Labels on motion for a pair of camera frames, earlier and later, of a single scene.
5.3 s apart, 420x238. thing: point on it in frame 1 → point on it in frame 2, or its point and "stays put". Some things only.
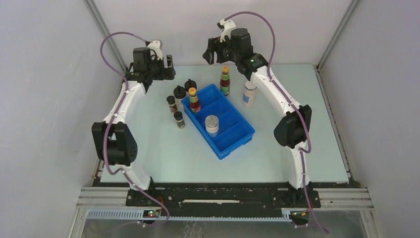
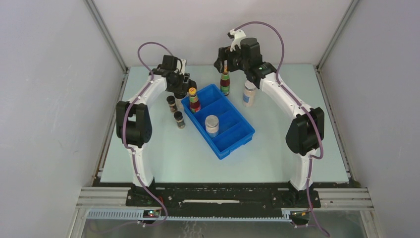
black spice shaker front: (178, 116) stays put
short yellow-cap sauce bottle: (194, 106) stays put
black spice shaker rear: (171, 100) stays put
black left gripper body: (156, 69) → (181, 82)
